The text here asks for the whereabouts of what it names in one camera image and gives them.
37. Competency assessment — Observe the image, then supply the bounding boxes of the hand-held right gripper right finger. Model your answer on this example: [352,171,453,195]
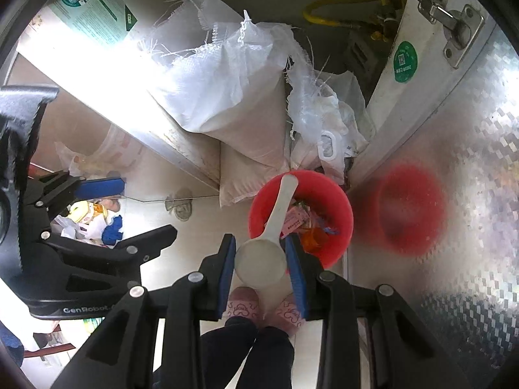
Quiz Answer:
[284,235,473,389]

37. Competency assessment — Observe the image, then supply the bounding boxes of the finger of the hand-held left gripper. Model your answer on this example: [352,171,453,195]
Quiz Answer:
[40,224,179,270]
[23,171,126,220]

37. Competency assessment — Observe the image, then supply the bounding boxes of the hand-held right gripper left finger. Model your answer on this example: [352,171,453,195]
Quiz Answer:
[51,233,237,389]

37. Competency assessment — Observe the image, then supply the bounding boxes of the white plastic measuring spoon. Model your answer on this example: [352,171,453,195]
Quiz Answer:
[235,173,299,286]

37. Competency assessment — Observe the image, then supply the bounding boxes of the red plastic bin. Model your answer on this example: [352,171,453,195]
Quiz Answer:
[248,170,354,269]

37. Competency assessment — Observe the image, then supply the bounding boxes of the person's pink slipper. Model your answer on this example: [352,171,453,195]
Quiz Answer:
[222,286,260,325]
[273,294,307,335]

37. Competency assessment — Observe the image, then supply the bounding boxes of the yellow crumpled wrapper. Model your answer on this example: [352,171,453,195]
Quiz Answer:
[69,203,92,224]

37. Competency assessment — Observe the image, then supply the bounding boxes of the blue cloth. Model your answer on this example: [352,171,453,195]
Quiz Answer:
[101,215,125,248]

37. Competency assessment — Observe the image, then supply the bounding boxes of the orange plastic wrapper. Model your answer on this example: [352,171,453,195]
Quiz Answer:
[302,227,329,253]

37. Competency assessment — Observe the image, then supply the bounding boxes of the white plastic bag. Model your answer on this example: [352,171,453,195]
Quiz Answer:
[53,211,106,244]

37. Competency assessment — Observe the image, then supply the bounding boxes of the pink packet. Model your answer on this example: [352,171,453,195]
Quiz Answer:
[280,206,309,236]

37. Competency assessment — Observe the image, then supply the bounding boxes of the person's dark trousers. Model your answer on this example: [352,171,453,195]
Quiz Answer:
[152,315,295,389]

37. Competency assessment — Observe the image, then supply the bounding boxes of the white cabinet panel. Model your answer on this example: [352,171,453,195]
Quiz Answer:
[16,8,222,193]

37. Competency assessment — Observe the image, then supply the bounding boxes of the plain white sack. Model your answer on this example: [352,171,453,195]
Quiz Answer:
[219,142,291,210]

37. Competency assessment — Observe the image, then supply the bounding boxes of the green printed paper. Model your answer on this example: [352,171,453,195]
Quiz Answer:
[51,0,139,45]

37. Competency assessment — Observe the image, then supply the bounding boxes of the white woven sack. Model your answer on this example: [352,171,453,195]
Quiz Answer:
[138,0,295,171]

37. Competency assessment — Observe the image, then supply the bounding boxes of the clear plastic bag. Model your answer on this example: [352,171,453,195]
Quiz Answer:
[286,36,376,183]

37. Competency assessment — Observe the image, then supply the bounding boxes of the metallic cabinet door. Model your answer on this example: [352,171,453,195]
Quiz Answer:
[349,0,519,389]

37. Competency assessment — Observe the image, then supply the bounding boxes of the grey gas meter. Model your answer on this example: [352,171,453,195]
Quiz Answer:
[344,28,392,86]

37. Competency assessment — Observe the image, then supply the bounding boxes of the green round sticker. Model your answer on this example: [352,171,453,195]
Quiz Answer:
[391,41,418,85]

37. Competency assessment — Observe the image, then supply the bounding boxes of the metal cabinet hinge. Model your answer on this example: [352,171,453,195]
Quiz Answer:
[403,0,485,69]

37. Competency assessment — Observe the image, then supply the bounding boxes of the white plastic handle ring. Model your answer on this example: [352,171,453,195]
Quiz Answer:
[317,130,340,161]

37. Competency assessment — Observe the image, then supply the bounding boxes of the yellow gas hose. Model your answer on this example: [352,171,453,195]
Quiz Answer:
[303,0,406,29]

